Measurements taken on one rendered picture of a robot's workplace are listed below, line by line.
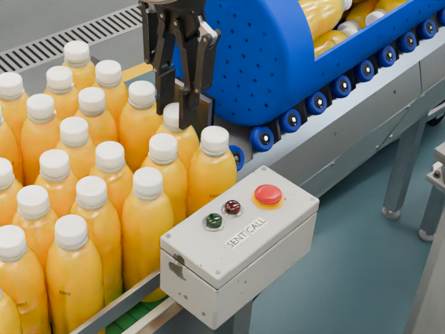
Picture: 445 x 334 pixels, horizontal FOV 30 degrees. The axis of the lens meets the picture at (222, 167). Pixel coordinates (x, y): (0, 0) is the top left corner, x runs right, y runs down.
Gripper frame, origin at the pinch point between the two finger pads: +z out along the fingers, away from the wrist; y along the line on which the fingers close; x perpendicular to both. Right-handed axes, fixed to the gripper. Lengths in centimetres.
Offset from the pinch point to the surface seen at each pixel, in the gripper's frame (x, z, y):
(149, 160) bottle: 8.0, 5.1, -2.8
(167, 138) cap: 5.3, 2.0, -3.6
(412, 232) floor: -115, 114, 6
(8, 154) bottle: 19.0, 8.5, 15.2
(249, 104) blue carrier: -19.3, 11.8, 1.8
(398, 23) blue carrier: -51, 6, -5
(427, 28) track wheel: -71, 17, -2
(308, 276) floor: -77, 114, 18
